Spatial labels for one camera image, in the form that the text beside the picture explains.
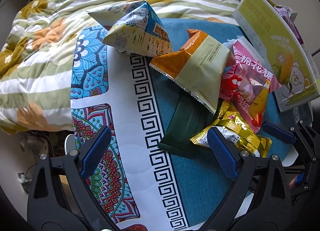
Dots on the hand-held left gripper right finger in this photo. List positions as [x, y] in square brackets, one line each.
[222, 151]

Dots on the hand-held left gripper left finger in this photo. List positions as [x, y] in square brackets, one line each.
[96, 153]

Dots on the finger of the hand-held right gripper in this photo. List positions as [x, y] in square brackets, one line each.
[277, 131]

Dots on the gold foil snack packet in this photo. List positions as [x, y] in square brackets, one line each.
[240, 131]

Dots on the dark green snack packet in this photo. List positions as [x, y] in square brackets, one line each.
[182, 123]

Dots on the pink marshmallow packet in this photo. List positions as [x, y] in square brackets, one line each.
[247, 81]

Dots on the green cardboard box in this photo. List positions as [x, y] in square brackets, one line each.
[275, 53]

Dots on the orange and green snack packet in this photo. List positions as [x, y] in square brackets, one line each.
[200, 71]

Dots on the purple snack packet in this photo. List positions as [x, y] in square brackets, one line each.
[287, 21]

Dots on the blue print white snack packet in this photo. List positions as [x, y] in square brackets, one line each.
[140, 28]

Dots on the person's right hand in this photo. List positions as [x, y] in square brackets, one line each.
[291, 184]

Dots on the printed teal table mat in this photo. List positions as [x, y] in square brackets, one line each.
[195, 183]

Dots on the white power strip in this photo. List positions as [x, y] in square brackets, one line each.
[22, 178]

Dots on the floral striped duvet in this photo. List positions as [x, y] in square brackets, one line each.
[50, 46]

